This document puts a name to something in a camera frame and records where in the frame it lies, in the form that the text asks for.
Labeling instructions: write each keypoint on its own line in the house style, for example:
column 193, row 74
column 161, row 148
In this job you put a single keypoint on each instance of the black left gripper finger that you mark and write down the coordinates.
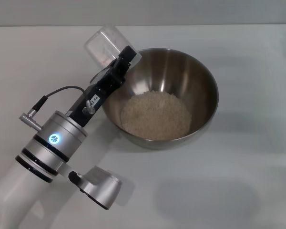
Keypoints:
column 115, row 65
column 128, row 59

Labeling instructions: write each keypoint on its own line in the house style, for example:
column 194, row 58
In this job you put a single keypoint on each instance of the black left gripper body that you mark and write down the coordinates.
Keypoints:
column 102, row 90

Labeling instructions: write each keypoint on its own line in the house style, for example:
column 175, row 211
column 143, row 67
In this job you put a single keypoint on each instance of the clear plastic measuring cup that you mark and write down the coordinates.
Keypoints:
column 105, row 45

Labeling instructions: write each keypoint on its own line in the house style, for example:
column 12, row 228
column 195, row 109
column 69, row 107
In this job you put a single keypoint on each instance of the stainless steel mixing bowl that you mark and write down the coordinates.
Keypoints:
column 181, row 76

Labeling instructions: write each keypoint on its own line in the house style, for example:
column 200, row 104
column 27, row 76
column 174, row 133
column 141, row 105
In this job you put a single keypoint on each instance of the uncooked white rice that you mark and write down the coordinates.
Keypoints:
column 157, row 117

